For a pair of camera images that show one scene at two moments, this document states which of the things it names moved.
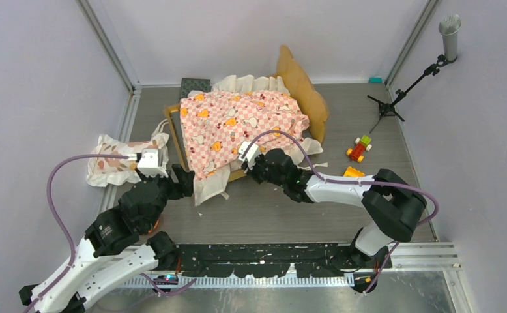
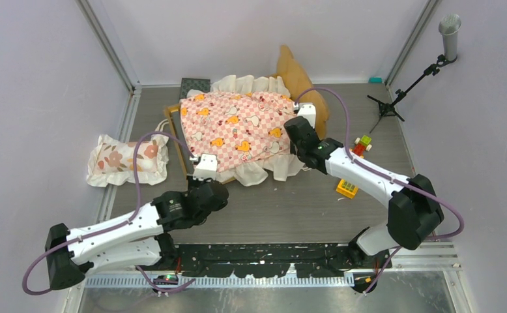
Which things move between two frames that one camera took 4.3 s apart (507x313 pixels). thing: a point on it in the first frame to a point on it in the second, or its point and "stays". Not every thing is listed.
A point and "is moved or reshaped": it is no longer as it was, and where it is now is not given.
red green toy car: x=362 y=145 stays
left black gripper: x=186 y=181 to x=191 y=182
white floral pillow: x=105 y=172 stays
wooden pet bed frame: x=299 y=81 stays
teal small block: x=375 y=80 stays
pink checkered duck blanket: x=214 y=123 is moved or reshaped
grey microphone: x=448 y=26 stays
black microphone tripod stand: x=388 y=109 stays
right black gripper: x=253 y=172 to x=293 y=149
